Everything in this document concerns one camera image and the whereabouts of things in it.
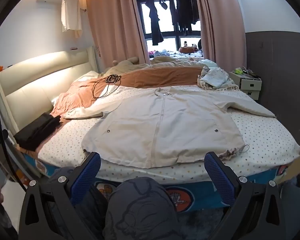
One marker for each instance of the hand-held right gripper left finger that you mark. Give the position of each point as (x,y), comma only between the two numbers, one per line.
(86,172)

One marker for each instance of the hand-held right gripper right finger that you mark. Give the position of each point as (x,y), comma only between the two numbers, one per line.
(218,175)

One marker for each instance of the beige zip jacket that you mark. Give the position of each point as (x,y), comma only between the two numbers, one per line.
(140,120)

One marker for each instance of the black folded clothes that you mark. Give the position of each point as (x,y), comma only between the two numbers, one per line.
(35,132)

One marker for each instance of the dark hanging clothes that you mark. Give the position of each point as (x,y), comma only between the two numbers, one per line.
(185,10)

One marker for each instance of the blue printed fitted sheet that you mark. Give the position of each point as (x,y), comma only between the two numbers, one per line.
(202,195)

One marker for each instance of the grey shaggy rug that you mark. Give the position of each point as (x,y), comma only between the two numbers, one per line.
(200,222)

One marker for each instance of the white floral bed sheet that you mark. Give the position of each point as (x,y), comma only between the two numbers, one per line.
(260,135)

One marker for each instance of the person's grey patterned pants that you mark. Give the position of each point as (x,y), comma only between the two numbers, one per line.
(140,205)

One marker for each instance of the cream padded headboard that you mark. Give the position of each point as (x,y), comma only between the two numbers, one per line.
(40,85)

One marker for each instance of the fringed beige throw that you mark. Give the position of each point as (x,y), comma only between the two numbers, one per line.
(231,86)

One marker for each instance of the white nightstand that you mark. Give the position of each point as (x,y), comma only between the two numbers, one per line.
(247,85)

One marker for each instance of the white dotted cloth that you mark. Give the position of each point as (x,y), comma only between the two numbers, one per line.
(215,78)

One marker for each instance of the yellow-green small item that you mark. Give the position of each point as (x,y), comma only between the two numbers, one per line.
(238,70)

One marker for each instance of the orange blanket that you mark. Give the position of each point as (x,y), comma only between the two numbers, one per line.
(152,77)

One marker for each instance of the beige plush toy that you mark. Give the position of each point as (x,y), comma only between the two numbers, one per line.
(126,62)

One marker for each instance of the beige duvet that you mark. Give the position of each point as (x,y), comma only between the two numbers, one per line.
(177,63)

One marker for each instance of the orange round cushion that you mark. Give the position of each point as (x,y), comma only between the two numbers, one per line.
(186,50)

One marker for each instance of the small plush toy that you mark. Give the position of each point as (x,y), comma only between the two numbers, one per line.
(194,47)

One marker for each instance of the penguin plush toy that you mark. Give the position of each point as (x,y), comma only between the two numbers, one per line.
(185,44)

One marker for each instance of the colourful toys pile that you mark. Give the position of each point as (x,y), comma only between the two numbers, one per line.
(160,53)

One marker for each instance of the window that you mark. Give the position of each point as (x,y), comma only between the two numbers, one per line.
(167,43)

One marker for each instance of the white hanging garment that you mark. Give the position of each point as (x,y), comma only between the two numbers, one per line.
(71,12)

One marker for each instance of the pink curtain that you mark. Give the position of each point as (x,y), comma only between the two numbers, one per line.
(220,25)
(115,25)

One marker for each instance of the long black hanging garment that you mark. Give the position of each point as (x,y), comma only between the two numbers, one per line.
(156,27)

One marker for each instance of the small dark hanging bag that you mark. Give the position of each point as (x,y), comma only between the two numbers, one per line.
(163,5)

